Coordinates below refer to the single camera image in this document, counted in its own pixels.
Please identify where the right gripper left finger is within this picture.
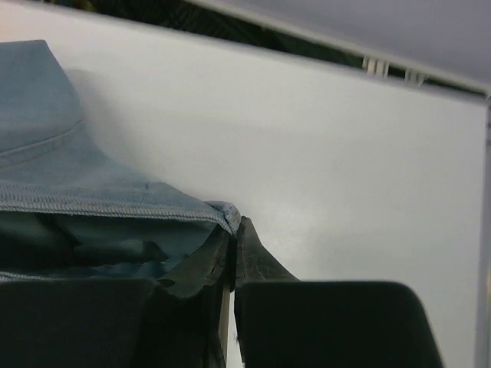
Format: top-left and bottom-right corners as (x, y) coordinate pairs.
(1, 228), (236, 367)

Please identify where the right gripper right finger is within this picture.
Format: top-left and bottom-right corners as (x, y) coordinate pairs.
(234, 218), (443, 367)

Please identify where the light blue denim skirt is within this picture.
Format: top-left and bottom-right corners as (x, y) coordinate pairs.
(1, 41), (240, 282)

